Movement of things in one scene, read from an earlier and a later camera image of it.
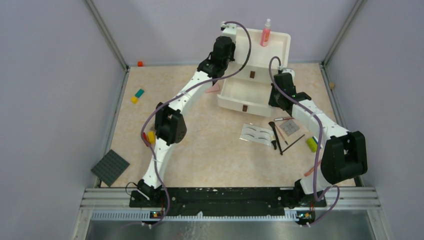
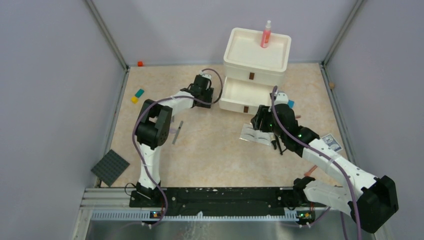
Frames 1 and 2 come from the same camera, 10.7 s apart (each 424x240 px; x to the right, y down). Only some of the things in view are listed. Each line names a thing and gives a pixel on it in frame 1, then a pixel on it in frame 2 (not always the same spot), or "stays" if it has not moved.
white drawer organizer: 247,91 stays
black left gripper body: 230,58 → 206,94
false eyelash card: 257,134 stays
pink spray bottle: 265,37 stays
